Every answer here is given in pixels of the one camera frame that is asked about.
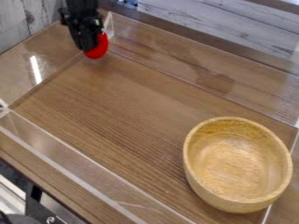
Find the clear acrylic front wall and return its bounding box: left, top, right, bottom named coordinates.
left=0, top=101, right=189, bottom=224

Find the red plush strawberry toy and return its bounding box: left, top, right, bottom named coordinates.
left=82, top=18, right=109, bottom=60

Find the black table leg frame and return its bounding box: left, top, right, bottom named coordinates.
left=24, top=185, right=68, bottom=224

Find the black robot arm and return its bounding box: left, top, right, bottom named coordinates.
left=58, top=0, right=104, bottom=52

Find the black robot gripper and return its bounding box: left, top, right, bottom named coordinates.
left=58, top=7, right=102, bottom=52

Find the oval wooden bowl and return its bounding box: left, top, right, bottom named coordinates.
left=181, top=116, right=293, bottom=214

